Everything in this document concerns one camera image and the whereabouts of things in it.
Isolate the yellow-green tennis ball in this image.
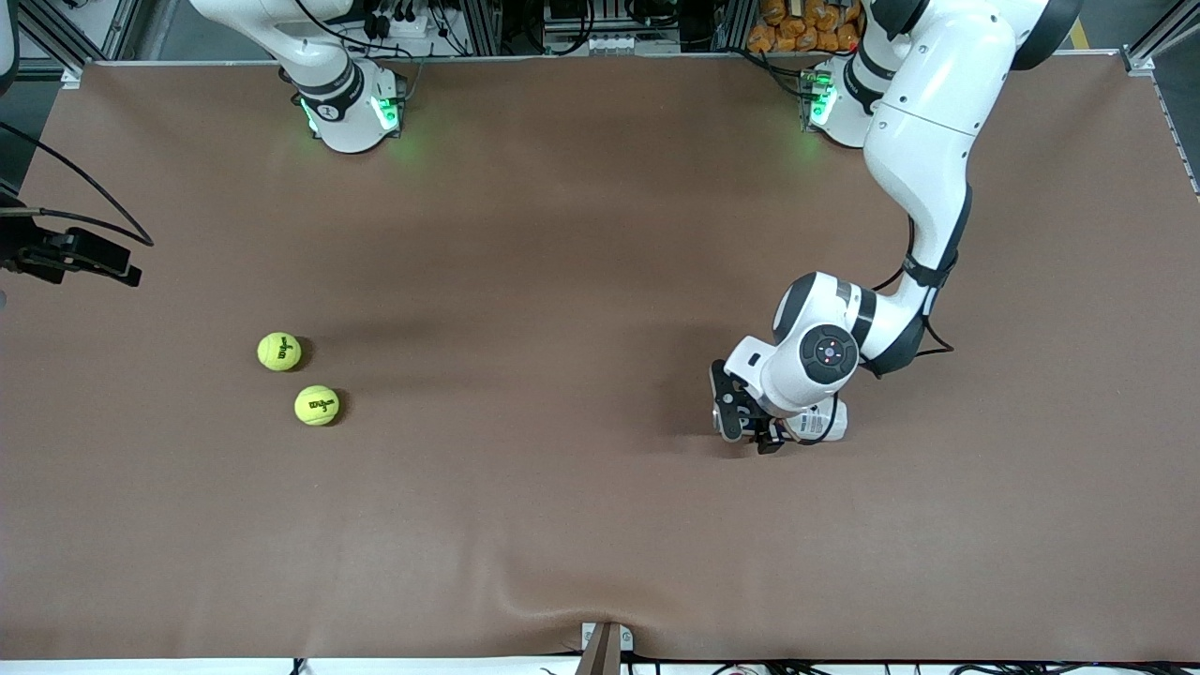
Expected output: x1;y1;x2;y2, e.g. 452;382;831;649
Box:
294;385;340;428
257;332;303;372

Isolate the blue white tennis ball can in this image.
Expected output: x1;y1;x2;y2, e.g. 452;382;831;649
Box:
783;398;849;443

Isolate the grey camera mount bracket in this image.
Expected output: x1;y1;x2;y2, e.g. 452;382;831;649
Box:
581;622;635;675

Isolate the aluminium frame profile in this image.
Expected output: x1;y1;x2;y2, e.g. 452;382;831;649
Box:
1123;0;1200;71
0;0;95;71

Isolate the orange items crate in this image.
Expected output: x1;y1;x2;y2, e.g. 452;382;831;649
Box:
747;0;863;54

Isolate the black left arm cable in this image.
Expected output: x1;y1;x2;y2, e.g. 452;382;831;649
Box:
867;216;957;381

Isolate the aluminium frame post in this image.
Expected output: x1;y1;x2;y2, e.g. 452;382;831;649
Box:
464;0;503;55
717;0;751;53

